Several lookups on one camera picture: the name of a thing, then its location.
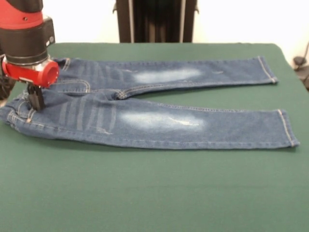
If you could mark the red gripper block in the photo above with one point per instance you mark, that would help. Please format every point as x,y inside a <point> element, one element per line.
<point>36,73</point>

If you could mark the blue denim jeans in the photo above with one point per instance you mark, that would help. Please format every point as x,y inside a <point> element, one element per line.
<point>169,116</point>

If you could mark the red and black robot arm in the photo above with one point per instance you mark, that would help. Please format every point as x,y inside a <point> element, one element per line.
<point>21,31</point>

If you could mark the dark green table cloth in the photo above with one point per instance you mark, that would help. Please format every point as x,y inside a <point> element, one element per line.
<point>144,193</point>

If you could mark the black round stand base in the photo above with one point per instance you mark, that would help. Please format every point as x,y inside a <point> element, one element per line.
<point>299,60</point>

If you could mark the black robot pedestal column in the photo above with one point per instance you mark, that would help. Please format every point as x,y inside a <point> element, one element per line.
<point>157,19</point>

